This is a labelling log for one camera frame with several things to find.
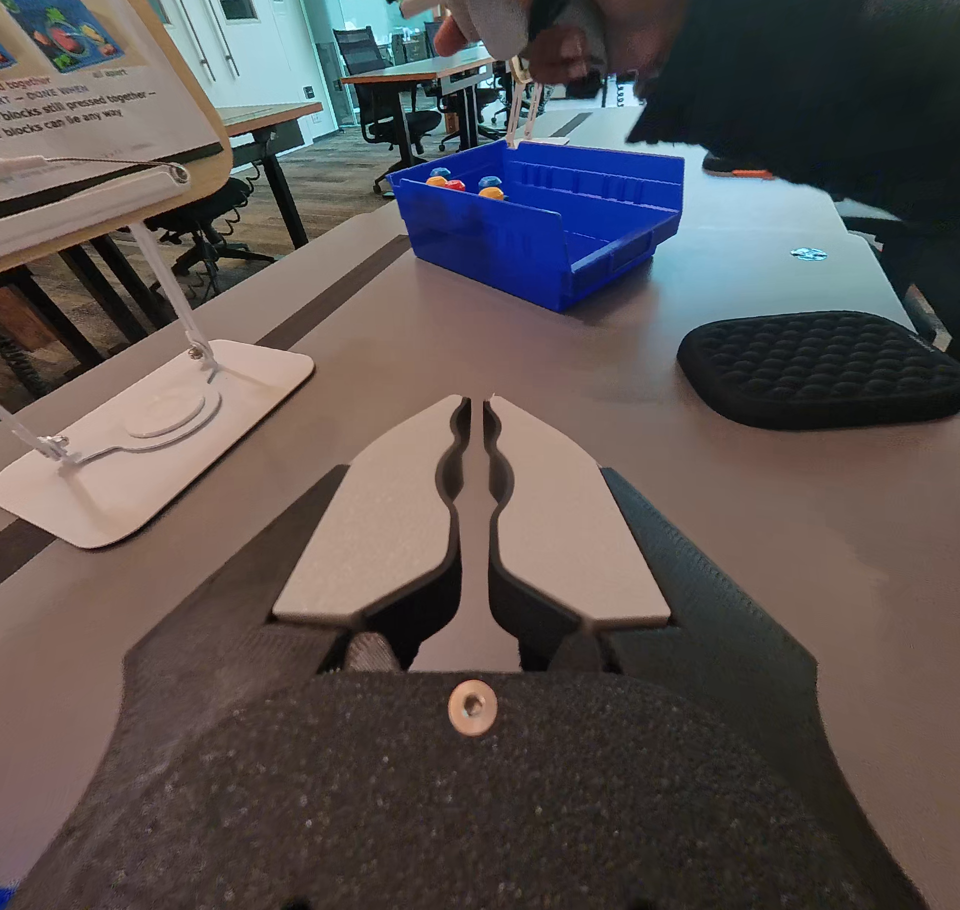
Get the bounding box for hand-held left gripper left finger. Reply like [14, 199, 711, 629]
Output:
[271, 394, 472, 671]

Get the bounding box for large black textured mat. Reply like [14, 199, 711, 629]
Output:
[676, 311, 960, 431]

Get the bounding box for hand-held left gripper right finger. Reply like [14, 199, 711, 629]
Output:
[483, 394, 673, 673]

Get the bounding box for printed instruction sheet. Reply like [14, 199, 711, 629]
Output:
[0, 0, 220, 200]

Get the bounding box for wood-edged office desk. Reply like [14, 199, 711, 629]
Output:
[217, 102, 325, 249]
[341, 55, 498, 174]

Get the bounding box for cluster of built block steps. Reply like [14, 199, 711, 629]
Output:
[426, 167, 505, 201]

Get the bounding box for person's right forearm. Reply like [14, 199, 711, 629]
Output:
[626, 0, 960, 225]

